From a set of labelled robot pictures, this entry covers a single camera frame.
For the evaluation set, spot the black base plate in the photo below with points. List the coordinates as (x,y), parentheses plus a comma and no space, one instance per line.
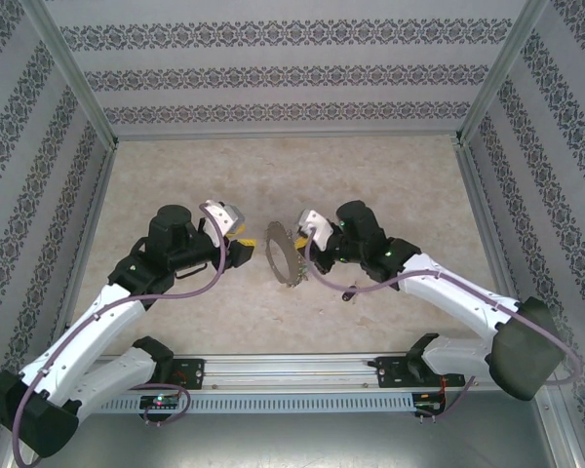
(190,373)
(395,373)

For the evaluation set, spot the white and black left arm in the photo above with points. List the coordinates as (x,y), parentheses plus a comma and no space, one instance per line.
(78,341)

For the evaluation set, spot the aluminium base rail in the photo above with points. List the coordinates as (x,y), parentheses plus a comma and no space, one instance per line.
(292,370)

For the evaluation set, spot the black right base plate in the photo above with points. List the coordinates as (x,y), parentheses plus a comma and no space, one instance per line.
(395,373)

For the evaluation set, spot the aluminium frame post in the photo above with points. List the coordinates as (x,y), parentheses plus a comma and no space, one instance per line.
(73,63)
(504,63)

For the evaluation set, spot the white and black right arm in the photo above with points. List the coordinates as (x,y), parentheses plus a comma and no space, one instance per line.
(448,297)

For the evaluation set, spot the numbered metal key organizer disc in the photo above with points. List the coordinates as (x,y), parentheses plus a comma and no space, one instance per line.
(273,258)

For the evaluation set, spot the grey metal panel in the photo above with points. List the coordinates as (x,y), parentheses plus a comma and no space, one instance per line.
(297,443)

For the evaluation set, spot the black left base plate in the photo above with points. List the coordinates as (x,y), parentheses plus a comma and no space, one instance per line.
(190,373)

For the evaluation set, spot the aluminium side rail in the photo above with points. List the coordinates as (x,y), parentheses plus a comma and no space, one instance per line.
(89,229)
(479,195)

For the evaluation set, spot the black car key fob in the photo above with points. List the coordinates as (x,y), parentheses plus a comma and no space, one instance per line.
(347,295)

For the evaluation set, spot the small circuit board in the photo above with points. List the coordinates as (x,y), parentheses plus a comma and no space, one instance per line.
(161,402)
(429,407)

